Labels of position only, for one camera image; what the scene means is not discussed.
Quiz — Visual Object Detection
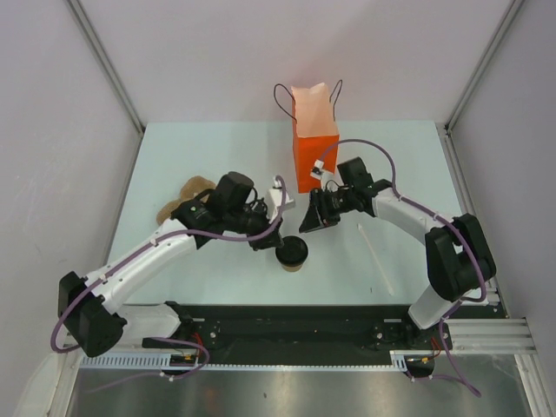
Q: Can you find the black plastic cup lid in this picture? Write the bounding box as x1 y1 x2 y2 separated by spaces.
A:
275 235 308 264

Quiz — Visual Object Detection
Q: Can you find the aluminium frame post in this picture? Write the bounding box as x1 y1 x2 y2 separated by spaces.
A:
64 0 146 138
443 0 528 135

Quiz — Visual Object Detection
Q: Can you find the left aluminium frame post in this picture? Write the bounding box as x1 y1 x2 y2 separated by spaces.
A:
64 0 146 138

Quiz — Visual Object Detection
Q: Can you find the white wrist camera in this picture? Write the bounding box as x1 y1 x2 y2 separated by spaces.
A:
310 160 325 181
264 175 295 222

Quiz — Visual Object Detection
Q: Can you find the white wrapped straw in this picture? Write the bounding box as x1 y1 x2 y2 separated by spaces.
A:
357 223 395 296

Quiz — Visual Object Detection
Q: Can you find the right aluminium frame post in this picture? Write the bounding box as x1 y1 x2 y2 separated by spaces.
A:
443 0 528 135

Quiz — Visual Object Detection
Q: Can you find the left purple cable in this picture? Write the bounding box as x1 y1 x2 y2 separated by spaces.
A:
50 175 290 394

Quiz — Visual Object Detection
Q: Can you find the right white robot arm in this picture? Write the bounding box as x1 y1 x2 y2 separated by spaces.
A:
299 157 497 348

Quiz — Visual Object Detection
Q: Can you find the orange paper bag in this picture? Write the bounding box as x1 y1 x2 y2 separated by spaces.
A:
273 79 343 194

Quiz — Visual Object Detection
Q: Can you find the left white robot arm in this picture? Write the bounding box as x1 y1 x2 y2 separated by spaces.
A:
50 171 295 357

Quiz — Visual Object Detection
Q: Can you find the brown pulp cup carrier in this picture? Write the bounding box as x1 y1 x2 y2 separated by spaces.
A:
156 175 216 225

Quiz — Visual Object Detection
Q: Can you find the white slotted cable duct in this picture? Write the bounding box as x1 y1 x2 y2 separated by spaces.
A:
80 353 407 372

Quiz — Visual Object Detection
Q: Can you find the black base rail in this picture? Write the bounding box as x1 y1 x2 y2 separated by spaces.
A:
165 301 456 367

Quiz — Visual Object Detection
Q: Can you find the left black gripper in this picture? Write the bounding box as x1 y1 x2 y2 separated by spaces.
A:
224 197 282 250

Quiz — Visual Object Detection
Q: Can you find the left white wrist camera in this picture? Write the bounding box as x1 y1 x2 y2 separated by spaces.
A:
264 175 295 222

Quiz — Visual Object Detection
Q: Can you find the brown paper coffee cup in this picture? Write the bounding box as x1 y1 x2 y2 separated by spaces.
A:
281 262 303 273

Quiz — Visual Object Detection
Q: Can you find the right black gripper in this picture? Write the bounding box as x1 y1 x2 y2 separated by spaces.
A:
299 187 354 234

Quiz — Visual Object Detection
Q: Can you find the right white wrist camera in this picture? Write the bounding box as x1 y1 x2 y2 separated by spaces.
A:
310 160 325 181

